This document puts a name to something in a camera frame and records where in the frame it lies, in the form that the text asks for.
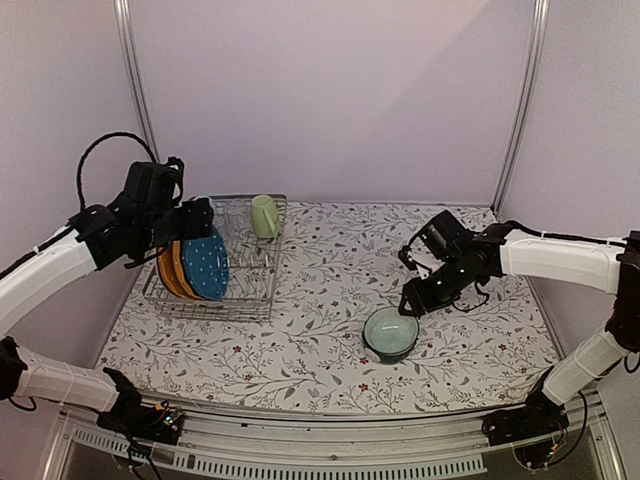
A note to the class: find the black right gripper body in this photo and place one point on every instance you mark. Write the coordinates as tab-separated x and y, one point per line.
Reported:
446	290

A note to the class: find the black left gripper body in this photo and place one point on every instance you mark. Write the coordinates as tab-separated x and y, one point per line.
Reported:
162	229

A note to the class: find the mustard yellow plate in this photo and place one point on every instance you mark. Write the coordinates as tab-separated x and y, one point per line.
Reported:
166	272
179	272

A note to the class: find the teal ceramic bowl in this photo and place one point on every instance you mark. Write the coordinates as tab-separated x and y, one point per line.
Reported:
388	337

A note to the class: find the blue bottom plate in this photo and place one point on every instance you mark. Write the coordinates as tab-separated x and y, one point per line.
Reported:
206	265

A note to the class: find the pale green mug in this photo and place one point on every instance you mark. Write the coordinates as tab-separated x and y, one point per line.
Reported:
265	218

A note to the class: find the light blue ceramic mug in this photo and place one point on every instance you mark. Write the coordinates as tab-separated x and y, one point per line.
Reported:
212	204

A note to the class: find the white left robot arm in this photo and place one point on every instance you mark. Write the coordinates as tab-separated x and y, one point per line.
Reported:
90	241

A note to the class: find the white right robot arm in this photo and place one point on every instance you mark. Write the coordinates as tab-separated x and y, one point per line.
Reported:
589	288

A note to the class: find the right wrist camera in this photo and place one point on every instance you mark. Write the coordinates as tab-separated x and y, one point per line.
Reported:
405	255

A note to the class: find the wire dish rack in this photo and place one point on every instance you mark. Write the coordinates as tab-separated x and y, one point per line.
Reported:
230	276

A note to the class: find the aluminium front rail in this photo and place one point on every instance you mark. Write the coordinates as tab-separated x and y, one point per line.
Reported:
232	442

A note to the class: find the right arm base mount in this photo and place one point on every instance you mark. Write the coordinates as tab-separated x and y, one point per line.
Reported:
537	417

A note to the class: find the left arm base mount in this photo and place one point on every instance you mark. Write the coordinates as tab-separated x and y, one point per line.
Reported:
128	416

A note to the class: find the left aluminium frame post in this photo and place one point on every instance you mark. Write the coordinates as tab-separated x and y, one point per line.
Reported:
125	30

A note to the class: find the aluminium frame post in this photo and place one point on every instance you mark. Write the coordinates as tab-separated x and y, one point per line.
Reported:
125	30
532	64

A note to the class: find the right aluminium frame post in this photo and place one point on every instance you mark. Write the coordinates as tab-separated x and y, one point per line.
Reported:
532	64

